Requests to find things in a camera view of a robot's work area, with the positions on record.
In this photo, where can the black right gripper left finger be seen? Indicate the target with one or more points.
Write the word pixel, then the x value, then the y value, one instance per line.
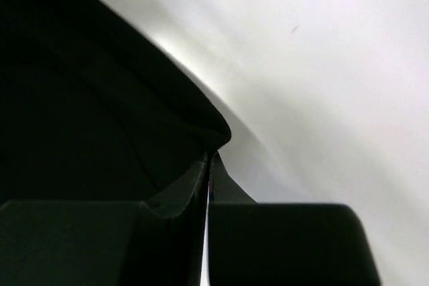
pixel 154 242

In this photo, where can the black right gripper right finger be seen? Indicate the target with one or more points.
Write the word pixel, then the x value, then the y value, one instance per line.
pixel 251 243

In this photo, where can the black skirt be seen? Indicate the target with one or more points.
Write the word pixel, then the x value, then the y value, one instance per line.
pixel 91 109

